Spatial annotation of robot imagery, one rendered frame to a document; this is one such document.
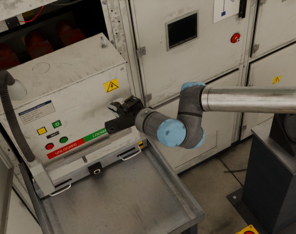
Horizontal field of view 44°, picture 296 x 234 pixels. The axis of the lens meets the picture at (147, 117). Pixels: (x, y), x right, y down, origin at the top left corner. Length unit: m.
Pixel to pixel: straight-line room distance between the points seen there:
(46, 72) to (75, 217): 0.63
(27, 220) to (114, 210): 0.76
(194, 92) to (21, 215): 1.29
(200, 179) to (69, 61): 1.52
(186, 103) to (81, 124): 0.44
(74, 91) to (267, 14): 1.17
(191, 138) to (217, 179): 1.40
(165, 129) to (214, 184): 1.50
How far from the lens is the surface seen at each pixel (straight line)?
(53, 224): 1.64
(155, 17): 1.64
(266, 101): 1.18
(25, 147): 1.33
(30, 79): 1.41
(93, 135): 1.54
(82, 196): 1.67
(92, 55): 1.42
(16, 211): 2.14
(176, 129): 1.18
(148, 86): 1.84
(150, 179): 1.66
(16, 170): 1.92
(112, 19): 1.56
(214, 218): 2.50
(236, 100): 1.21
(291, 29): 2.32
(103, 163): 1.68
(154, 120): 1.21
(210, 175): 2.66
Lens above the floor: 2.25
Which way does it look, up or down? 48 degrees down
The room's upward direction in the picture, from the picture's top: 9 degrees counter-clockwise
